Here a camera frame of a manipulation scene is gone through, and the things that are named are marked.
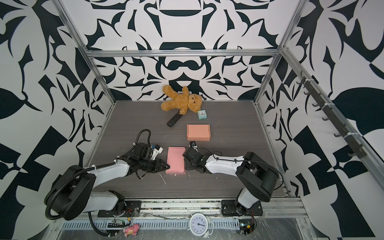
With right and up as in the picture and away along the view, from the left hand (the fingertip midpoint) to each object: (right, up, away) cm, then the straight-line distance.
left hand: (169, 165), depth 84 cm
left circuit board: (-21, -21, -15) cm, 33 cm away
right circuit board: (+38, -24, -13) cm, 47 cm away
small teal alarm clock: (+20, +29, +27) cm, 44 cm away
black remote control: (+1, +26, +24) cm, 35 cm away
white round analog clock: (+16, -21, -16) cm, 31 cm away
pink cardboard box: (+4, +2, +4) cm, 5 cm away
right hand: (+12, +1, +4) cm, 13 cm away
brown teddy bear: (+6, +38, +27) cm, 47 cm away
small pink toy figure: (-14, -23, -17) cm, 32 cm away
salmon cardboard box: (+17, +17, +16) cm, 29 cm away
